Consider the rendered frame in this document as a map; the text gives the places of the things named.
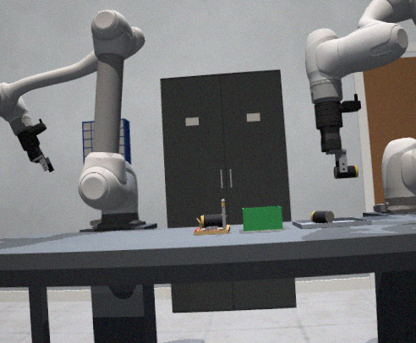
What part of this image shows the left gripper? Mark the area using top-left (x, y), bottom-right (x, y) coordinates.
top-left (310, 79), bottom-right (361, 173)

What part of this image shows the tan battery holder board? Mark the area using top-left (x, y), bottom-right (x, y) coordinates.
top-left (194, 199), bottom-right (230, 235)

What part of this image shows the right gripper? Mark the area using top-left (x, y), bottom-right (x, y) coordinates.
top-left (10, 116), bottom-right (54, 172)

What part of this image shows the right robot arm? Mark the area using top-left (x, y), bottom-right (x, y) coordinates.
top-left (0, 10), bottom-right (146, 229)

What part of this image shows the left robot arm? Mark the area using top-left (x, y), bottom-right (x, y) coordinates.
top-left (305, 0), bottom-right (416, 214)

